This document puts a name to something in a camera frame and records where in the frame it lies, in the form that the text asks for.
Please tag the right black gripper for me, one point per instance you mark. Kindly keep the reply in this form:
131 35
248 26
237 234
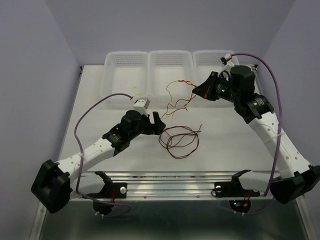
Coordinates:
206 90

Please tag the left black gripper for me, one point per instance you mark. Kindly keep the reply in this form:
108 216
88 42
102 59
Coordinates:
154 128

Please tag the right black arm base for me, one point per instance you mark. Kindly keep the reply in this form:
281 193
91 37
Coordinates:
234 189

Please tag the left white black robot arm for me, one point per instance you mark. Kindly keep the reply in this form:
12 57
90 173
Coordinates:
52 184

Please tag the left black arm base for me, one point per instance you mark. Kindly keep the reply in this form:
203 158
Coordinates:
104 201

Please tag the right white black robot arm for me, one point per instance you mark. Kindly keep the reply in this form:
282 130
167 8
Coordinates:
296 174

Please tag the right white plastic basket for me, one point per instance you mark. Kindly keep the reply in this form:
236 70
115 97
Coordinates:
206 62

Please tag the white plastic basket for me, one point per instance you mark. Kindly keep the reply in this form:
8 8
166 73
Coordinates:
206 62
165 69
125 72

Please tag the middle white plastic basket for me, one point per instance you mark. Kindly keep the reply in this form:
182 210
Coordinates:
165 69

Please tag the left white plastic basket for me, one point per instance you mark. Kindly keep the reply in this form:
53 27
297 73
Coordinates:
125 72

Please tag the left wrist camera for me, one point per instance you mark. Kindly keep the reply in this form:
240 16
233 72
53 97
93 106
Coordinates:
141 105

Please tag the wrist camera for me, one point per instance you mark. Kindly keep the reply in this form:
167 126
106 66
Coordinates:
227 62
141 105

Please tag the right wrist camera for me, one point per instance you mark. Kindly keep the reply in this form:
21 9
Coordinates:
227 62

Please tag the aluminium frame rail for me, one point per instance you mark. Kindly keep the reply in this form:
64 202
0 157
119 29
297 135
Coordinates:
158 186

